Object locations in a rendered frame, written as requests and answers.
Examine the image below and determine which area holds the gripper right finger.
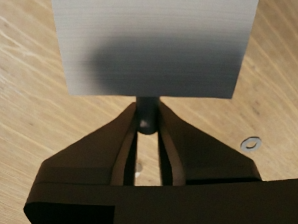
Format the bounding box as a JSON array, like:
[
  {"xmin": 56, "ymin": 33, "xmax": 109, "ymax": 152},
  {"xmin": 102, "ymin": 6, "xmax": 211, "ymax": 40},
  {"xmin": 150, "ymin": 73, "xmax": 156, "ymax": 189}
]
[{"xmin": 157, "ymin": 101, "xmax": 263, "ymax": 186}]

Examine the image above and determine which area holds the grey stepped cylinder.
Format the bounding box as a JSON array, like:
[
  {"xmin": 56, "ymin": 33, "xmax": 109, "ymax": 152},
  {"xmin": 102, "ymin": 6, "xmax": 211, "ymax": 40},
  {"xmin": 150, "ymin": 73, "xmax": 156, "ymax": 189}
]
[{"xmin": 135, "ymin": 97, "xmax": 161, "ymax": 135}]

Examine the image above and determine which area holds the grey block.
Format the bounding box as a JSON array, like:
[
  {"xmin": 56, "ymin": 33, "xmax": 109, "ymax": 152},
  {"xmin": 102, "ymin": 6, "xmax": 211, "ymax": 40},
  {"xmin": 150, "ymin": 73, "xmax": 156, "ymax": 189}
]
[{"xmin": 51, "ymin": 0, "xmax": 258, "ymax": 99}]

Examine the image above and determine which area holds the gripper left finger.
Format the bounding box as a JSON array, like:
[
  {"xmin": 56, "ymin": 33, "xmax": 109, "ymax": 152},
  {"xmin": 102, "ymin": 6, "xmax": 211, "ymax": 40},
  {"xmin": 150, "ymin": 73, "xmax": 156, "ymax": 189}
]
[{"xmin": 33, "ymin": 102, "xmax": 138, "ymax": 186}]

